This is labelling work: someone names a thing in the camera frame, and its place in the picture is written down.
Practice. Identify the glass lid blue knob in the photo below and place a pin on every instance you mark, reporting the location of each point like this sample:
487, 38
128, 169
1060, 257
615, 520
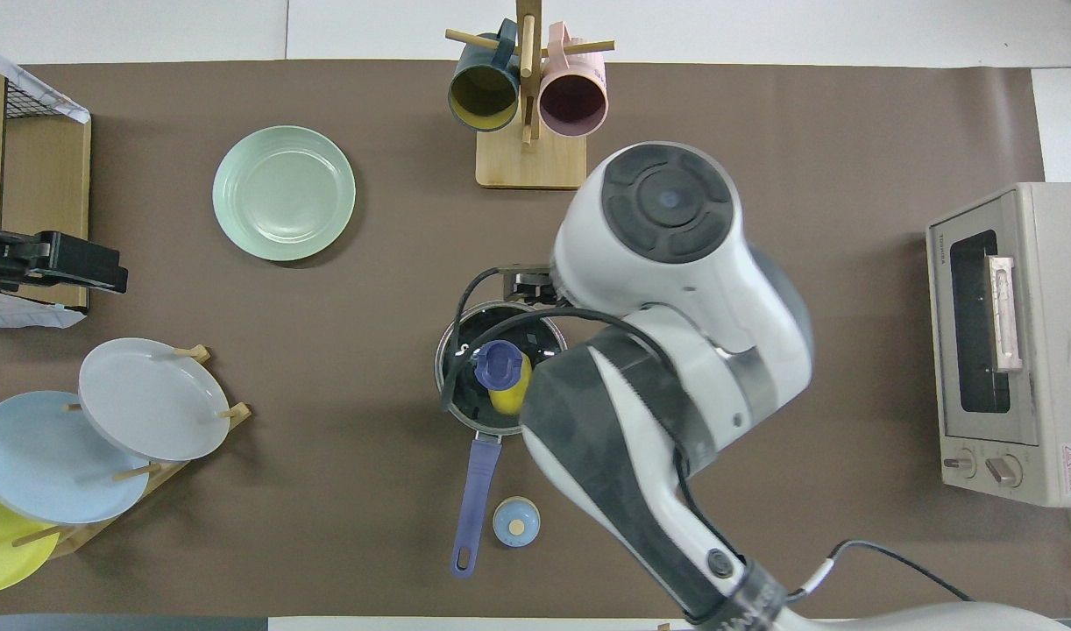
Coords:
499, 364

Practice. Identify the yellow potato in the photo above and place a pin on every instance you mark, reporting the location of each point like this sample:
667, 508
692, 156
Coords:
511, 399

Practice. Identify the wooden plate rack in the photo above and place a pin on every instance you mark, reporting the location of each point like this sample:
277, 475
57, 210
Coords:
75, 536

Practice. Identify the wooden mug tree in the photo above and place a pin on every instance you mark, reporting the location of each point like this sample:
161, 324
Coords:
531, 166

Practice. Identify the brown table mat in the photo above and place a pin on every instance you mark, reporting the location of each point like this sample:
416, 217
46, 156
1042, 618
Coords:
851, 131

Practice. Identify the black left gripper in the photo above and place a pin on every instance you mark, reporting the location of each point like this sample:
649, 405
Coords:
1, 267

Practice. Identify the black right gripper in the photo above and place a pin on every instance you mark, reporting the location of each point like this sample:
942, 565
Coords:
528, 286

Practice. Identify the light blue plate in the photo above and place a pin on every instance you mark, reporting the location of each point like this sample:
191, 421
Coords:
45, 464

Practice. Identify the dark teal mug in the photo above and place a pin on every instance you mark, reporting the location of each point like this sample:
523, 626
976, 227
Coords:
483, 96

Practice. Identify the beige toaster oven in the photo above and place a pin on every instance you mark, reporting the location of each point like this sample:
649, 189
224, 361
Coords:
982, 438

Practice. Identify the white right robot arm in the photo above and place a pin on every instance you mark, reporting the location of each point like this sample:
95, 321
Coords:
676, 263

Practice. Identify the white crumpled paper sheet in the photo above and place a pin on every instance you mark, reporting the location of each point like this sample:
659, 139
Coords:
27, 314
73, 111

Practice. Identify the pale green plate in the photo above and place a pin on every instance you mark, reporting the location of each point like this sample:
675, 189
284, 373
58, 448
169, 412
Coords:
283, 193

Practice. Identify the pink ribbed mug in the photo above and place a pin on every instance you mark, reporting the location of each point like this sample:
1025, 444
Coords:
573, 105

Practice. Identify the grey plate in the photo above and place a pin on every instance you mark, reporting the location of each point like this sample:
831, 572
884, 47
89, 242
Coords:
150, 399

